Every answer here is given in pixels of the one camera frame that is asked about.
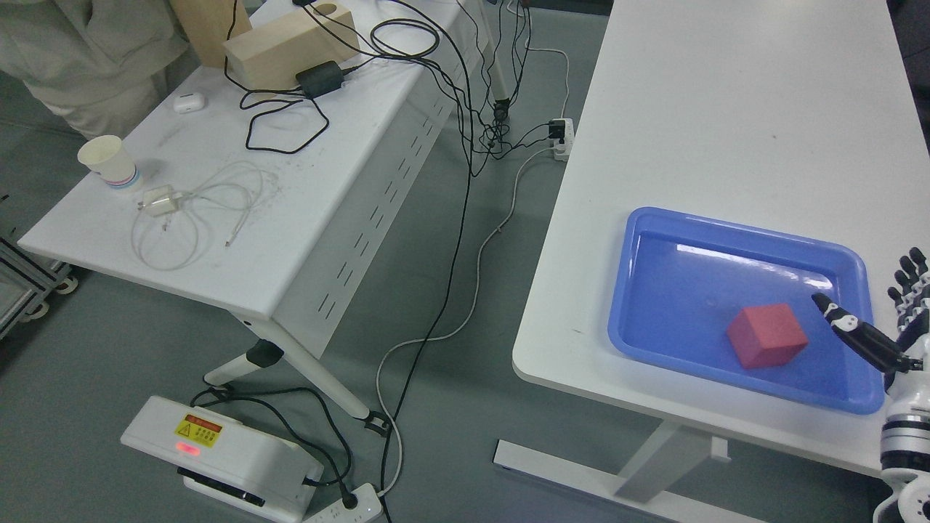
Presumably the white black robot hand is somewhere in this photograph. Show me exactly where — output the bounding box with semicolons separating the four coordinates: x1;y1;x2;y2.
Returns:
812;247;929;419

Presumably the pink red block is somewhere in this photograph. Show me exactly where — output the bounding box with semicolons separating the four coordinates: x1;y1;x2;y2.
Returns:
725;302;809;370

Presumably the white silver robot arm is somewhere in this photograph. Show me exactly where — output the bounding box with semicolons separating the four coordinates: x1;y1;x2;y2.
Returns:
871;414;929;522

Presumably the blue plastic tray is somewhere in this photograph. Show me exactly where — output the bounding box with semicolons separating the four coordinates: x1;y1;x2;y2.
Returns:
607;206;884;415

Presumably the wooden block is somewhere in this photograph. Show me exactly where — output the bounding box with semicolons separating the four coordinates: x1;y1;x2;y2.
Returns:
223;2;361;90

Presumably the white standing desk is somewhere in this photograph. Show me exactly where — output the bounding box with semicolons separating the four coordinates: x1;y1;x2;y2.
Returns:
512;1;928;477

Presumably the white power strip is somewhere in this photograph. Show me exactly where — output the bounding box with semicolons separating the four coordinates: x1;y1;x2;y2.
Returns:
304;483;383;522
548;117;575;162

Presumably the black power adapter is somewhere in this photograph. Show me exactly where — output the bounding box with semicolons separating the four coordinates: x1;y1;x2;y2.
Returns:
295;60;345;99

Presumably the white folding table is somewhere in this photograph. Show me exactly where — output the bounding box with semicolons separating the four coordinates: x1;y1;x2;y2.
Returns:
19;1;494;434

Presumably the white box device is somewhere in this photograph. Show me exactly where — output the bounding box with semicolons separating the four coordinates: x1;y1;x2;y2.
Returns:
120;395;323;522

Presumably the white earbuds case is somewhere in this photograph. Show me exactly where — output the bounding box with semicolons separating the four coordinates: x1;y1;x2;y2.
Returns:
172;92;207;115

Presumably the paper cup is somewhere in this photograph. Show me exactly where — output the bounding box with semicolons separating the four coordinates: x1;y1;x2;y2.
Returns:
76;135;143;191

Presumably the person in beige clothes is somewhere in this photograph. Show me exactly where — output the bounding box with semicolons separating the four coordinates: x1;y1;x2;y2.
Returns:
1;1;199;139

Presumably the grey white floor cable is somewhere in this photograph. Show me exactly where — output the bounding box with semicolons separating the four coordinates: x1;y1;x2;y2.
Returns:
376;47;571;498

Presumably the long black floor cable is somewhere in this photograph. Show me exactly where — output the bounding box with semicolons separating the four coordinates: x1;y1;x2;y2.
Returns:
378;0;477;523

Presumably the white charger with cable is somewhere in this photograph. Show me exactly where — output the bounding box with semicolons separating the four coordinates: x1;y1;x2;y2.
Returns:
129;161;278;272

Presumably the aluminium frame rack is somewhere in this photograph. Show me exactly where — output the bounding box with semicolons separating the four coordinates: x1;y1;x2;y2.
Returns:
1;216;78;338

